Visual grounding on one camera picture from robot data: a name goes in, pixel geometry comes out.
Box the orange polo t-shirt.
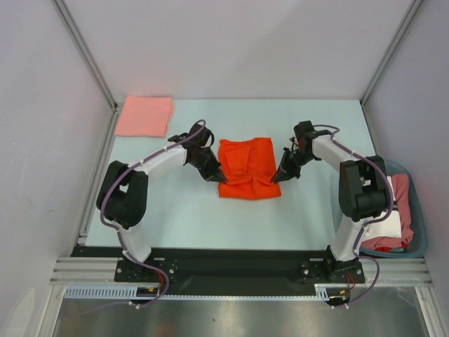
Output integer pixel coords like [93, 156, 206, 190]
[218, 138, 281, 200]

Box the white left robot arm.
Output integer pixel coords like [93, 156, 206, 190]
[96, 119, 228, 281]

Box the blue slotted cable duct left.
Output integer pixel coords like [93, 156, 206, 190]
[65, 285, 161, 300]

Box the blue slotted cable duct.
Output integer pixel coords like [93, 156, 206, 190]
[65, 285, 161, 300]
[314, 284, 373, 303]

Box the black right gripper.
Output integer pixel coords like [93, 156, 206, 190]
[272, 147, 316, 183]

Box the blue slotted cable duct right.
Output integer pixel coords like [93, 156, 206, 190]
[314, 284, 373, 303]

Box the folded pink t-shirt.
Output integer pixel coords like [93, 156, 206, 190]
[114, 95, 174, 138]

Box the aluminium frame post left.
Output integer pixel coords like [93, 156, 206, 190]
[51, 0, 118, 112]

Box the aluminium frame post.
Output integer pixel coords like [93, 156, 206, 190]
[359, 0, 425, 109]
[51, 0, 118, 112]

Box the aluminium frame post right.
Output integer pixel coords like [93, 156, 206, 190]
[359, 0, 425, 109]

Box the pink garment in bin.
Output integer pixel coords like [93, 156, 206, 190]
[361, 173, 414, 253]

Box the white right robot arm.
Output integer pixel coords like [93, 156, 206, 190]
[272, 121, 394, 282]

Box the teal plastic laundry bin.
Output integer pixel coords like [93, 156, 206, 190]
[360, 159, 427, 258]

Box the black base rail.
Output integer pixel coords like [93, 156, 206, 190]
[72, 246, 366, 297]

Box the aluminium front rail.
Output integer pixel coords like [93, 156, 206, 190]
[50, 257, 433, 287]

